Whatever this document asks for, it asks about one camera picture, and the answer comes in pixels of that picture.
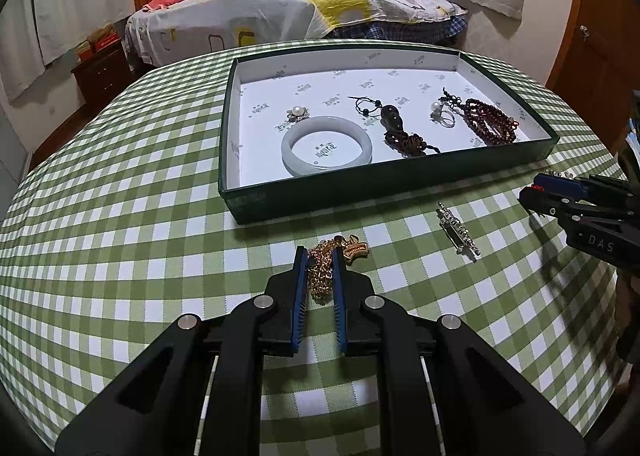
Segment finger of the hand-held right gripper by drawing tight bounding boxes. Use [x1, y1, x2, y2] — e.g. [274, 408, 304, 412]
[520, 186, 576, 223]
[534, 173, 576, 197]

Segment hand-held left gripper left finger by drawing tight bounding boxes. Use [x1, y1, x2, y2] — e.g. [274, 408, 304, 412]
[55, 246, 308, 456]

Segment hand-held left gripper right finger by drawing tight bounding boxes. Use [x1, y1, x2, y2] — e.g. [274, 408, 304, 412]
[334, 248, 586, 456]

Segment gold chain necklace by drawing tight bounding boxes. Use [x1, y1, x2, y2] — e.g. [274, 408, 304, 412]
[306, 234, 370, 305]

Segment dark red bead bracelet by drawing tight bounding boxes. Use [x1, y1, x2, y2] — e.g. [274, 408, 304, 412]
[437, 87, 521, 147]

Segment silver pearl ring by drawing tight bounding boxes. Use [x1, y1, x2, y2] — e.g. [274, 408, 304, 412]
[430, 102, 458, 129]

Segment pale jade bangle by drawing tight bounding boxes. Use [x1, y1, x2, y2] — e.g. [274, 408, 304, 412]
[280, 115, 375, 179]

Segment dark gourd pendant with cord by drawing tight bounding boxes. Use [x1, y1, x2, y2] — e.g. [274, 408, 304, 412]
[348, 94, 443, 157]

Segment green shallow box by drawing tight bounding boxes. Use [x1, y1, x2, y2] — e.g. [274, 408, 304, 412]
[218, 46, 561, 225]

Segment silver crystal bar brooch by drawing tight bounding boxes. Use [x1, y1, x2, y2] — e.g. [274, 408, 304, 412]
[436, 202, 481, 263]

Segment wooden door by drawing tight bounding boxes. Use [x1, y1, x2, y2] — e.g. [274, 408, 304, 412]
[545, 0, 640, 106]

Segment green checkered tablecloth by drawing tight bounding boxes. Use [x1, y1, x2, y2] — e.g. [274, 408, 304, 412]
[0, 40, 628, 456]

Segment bed with patterned sheet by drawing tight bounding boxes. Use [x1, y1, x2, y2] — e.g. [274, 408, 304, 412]
[125, 0, 471, 71]

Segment dark wooden nightstand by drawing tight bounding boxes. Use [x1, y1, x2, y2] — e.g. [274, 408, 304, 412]
[71, 43, 133, 104]

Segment frosted glass wardrobe door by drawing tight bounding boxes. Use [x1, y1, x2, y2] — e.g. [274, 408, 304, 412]
[0, 100, 32, 219]

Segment red box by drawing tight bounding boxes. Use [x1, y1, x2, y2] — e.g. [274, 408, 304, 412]
[87, 32, 123, 54]

